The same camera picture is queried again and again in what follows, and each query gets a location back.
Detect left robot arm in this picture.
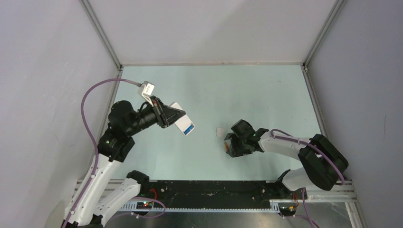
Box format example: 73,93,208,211
62,96,186,228

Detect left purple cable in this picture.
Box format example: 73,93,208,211
61,78,142,228

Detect right controller board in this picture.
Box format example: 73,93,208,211
279,206,296,214

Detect controller board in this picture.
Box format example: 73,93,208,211
279,206,296,214
136,201,153,210

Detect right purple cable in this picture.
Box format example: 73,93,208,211
270,129,346,186

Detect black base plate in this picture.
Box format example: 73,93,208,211
139,180,294,209

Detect purple cable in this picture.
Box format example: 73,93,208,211
61,78,142,228
270,129,346,186

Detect left controller board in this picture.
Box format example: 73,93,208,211
136,201,153,210

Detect white battery cover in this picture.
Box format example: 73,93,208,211
216,128,225,137

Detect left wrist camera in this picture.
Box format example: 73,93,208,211
137,81,155,105

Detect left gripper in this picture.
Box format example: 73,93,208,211
126,95,185,136

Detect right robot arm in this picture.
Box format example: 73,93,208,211
224,119,349,199

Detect blue battery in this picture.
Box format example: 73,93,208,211
183,124,195,135

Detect white remote control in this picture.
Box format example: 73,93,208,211
170,102,194,135

